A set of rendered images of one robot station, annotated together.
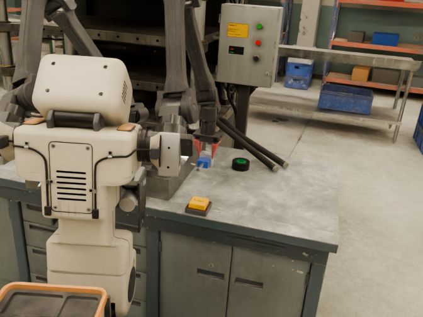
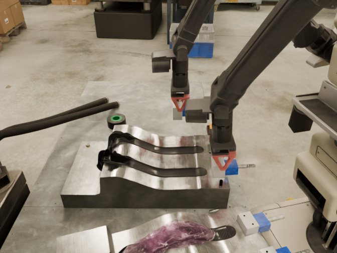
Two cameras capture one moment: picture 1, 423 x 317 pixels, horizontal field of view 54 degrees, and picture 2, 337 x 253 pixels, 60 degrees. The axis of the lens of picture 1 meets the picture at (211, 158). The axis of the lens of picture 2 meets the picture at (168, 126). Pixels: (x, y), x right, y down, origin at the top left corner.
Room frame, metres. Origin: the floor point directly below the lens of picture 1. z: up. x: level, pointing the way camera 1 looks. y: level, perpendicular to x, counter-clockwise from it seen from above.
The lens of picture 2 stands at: (1.75, 0.94, 1.52)
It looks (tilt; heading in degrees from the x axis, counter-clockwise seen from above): 35 degrees down; 256
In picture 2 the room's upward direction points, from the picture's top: straight up
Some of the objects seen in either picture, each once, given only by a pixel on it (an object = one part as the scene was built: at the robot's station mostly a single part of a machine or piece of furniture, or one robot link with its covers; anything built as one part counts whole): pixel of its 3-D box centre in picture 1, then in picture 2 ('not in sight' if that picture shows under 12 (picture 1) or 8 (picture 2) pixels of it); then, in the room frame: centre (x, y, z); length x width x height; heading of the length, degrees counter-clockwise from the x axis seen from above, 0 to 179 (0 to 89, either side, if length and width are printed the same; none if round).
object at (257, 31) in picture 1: (239, 139); not in sight; (2.27, -0.16, 0.74); 0.31 x 0.22 x 1.47; 76
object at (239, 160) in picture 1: (240, 164); (116, 121); (1.72, -0.13, 0.82); 0.08 x 0.08 x 0.04
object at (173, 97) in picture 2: (203, 145); (180, 99); (1.48, 0.03, 0.99); 0.07 x 0.07 x 0.09; 76
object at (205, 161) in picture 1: (203, 163); (189, 110); (1.44, 0.03, 0.93); 0.13 x 0.05 x 0.05; 165
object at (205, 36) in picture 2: not in sight; (191, 32); (0.48, -2.94, 0.28); 0.61 x 0.41 x 0.15; 161
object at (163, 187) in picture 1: (161, 155); (147, 163); (1.65, 0.22, 0.87); 0.50 x 0.26 x 0.14; 166
